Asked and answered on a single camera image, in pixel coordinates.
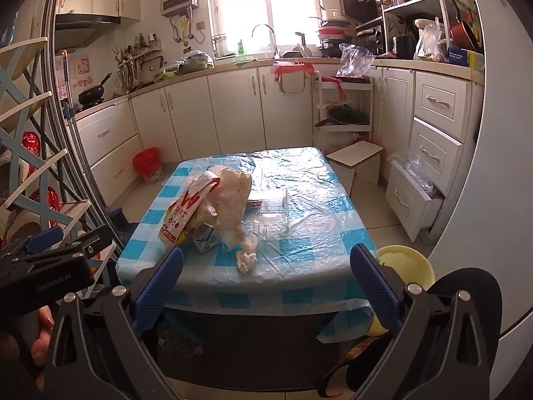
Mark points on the beige plastic bag red print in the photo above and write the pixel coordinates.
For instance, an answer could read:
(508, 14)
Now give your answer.
(233, 204)

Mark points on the white wooden stool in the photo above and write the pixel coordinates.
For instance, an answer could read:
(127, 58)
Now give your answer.
(358, 160)

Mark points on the white orange printed packet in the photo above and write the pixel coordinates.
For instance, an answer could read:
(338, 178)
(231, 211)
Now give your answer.
(183, 216)

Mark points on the red patterned item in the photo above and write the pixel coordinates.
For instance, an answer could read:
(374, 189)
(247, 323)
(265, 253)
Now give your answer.
(50, 200)
(31, 146)

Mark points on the white hanging door bin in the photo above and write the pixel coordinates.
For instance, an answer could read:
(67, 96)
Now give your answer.
(293, 83)

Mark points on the person's left hand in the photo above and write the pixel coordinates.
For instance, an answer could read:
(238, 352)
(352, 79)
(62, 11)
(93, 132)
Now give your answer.
(41, 333)

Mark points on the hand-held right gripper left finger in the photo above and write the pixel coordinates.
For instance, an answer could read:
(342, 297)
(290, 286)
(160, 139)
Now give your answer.
(160, 287)

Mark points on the clear crumpled plastic bag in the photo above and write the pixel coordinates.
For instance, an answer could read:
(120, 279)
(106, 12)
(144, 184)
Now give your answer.
(354, 60)

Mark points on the red hanging cloth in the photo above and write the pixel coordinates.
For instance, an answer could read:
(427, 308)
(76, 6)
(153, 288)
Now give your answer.
(340, 89)

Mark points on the white shelf trolley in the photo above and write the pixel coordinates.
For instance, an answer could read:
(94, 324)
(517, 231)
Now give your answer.
(320, 133)

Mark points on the green bottle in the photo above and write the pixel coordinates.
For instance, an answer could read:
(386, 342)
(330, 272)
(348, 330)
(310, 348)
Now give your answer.
(240, 47)

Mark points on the grey door frame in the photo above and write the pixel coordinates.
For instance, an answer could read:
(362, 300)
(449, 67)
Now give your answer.
(52, 50)

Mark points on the white countertop rack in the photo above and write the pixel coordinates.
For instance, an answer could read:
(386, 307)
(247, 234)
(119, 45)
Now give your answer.
(420, 4)

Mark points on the bright window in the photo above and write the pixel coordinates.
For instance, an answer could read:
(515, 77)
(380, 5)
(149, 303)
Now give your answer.
(266, 0)

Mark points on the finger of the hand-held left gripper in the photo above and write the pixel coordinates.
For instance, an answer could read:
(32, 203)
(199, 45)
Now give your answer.
(41, 241)
(98, 237)

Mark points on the small white green carton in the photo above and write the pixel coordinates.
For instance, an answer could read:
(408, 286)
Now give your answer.
(204, 241)

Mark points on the stack of pots and bowls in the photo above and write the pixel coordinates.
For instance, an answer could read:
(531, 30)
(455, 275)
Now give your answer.
(333, 31)

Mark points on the dark range hood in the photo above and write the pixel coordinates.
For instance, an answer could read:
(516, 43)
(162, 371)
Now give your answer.
(83, 25)

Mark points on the clear bag in drawer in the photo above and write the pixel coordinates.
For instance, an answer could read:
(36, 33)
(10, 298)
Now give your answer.
(416, 171)

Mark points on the white plastic bag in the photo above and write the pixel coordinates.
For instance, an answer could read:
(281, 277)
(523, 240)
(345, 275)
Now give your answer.
(429, 43)

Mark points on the white refrigerator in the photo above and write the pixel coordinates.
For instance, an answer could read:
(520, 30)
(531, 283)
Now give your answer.
(499, 154)

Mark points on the blue box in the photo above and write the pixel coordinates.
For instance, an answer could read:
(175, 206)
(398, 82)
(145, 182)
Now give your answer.
(462, 56)

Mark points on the red pot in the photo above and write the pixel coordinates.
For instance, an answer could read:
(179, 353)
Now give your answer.
(462, 35)

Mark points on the wall utensil rack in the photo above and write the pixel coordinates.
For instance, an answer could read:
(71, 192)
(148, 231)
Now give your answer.
(133, 60)

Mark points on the blue checked tablecloth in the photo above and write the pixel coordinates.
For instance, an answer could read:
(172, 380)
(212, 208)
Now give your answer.
(291, 237)

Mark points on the red paper wall decorations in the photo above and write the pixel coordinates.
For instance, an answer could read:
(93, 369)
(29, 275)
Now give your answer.
(81, 71)

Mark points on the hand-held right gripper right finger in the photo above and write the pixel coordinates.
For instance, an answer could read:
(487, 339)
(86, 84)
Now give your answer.
(374, 287)

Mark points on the white blue folding rack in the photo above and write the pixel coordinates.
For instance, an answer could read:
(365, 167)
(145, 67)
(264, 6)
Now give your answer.
(21, 54)

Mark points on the wall socket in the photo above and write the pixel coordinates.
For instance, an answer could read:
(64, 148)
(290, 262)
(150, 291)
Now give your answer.
(200, 25)

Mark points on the white base cabinets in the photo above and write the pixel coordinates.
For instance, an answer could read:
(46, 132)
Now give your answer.
(233, 104)

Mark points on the bagged green vegetables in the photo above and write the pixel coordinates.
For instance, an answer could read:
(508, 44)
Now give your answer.
(193, 61)

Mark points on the yellow plastic basin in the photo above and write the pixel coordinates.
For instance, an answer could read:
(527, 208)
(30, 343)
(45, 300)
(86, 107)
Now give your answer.
(408, 266)

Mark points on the clear plastic clamshell box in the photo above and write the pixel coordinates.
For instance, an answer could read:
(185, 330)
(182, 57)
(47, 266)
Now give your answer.
(272, 212)

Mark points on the white tissue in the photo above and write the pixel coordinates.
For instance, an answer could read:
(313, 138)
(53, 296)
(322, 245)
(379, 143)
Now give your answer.
(245, 260)

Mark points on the black pan with lid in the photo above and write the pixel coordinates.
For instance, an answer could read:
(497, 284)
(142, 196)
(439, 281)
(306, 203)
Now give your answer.
(343, 116)

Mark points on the black pot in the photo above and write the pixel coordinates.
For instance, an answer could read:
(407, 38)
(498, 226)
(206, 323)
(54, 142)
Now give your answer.
(403, 46)

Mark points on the mop pole orange tip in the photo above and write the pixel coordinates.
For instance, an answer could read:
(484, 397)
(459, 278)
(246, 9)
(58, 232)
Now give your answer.
(66, 87)

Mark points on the chrome faucet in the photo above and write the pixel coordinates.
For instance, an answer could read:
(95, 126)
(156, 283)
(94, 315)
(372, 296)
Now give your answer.
(272, 37)

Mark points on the red lined waste bin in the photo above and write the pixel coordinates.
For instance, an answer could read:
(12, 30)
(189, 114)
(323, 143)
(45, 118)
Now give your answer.
(148, 164)

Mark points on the black wok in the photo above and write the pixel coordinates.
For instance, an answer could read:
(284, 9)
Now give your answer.
(91, 93)

